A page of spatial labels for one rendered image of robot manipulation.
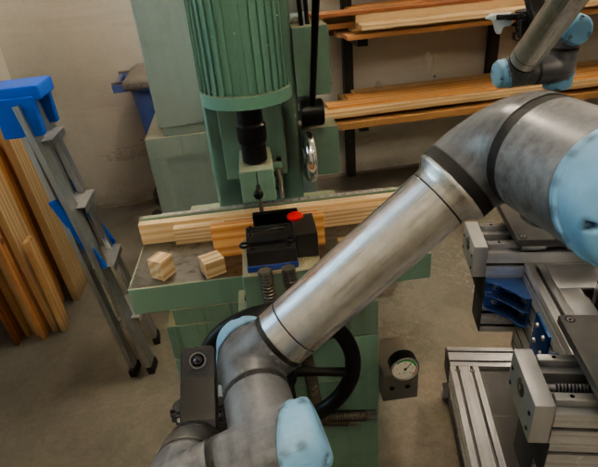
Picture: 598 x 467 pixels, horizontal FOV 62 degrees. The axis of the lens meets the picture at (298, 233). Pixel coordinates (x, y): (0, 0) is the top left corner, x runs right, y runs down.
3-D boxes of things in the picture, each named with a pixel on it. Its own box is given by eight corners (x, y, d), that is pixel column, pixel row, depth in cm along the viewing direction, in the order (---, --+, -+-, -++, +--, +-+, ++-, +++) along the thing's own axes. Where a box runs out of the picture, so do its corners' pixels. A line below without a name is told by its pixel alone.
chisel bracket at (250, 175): (244, 210, 103) (238, 172, 99) (244, 183, 115) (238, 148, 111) (279, 206, 103) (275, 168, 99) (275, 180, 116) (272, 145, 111)
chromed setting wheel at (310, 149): (308, 191, 115) (303, 139, 109) (302, 171, 126) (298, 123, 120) (321, 189, 115) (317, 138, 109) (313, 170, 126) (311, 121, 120)
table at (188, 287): (123, 347, 91) (114, 321, 88) (149, 259, 117) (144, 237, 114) (449, 306, 93) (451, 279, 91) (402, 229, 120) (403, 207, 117)
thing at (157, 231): (143, 245, 111) (137, 225, 109) (144, 240, 113) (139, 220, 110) (406, 213, 114) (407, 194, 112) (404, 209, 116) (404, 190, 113)
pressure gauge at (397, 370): (390, 388, 107) (390, 360, 103) (386, 375, 110) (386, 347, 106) (419, 384, 107) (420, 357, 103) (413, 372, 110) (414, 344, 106)
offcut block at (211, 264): (219, 263, 102) (216, 249, 100) (226, 271, 99) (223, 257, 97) (200, 271, 100) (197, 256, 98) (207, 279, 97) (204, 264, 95)
